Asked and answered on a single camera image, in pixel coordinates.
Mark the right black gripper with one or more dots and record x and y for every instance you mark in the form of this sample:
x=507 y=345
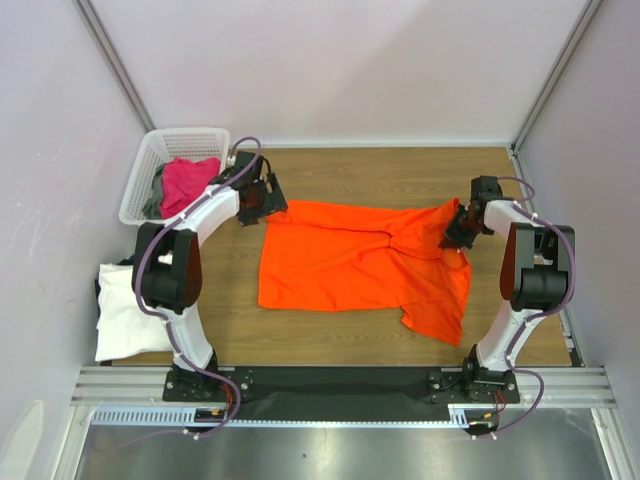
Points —
x=458 y=232

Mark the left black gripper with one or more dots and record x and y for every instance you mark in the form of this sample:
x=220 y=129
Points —
x=273 y=202

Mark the orange t shirt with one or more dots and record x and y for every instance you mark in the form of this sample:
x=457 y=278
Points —
x=333 y=258

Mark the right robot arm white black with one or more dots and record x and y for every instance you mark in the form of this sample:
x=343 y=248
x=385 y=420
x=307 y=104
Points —
x=537 y=280

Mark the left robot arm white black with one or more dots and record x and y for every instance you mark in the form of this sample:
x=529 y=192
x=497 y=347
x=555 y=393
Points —
x=167 y=275

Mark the pink t shirt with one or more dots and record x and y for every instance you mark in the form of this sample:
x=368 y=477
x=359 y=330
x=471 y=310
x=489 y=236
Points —
x=183 y=181

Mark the grey t shirt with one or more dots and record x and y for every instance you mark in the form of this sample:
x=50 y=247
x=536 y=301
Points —
x=151 y=208

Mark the white plastic laundry basket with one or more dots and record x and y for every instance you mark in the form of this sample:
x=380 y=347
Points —
x=161 y=146

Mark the folded white t shirt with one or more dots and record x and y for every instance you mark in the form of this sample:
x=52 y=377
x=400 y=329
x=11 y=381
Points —
x=123 y=329

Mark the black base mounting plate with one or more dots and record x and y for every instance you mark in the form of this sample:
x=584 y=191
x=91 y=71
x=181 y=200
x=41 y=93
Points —
x=340 y=392

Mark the white cable duct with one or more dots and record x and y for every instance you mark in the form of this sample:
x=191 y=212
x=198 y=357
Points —
x=427 y=416

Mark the right aluminium corner post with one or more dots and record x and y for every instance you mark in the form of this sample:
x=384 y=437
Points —
x=567 y=52

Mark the aluminium corner post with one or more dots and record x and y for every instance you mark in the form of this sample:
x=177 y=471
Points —
x=96 y=28
x=567 y=52

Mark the left aluminium corner post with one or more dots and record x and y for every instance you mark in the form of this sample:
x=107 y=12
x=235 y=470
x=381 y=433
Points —
x=96 y=28

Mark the aluminium frame rail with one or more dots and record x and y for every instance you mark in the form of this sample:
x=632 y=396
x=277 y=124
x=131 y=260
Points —
x=565 y=387

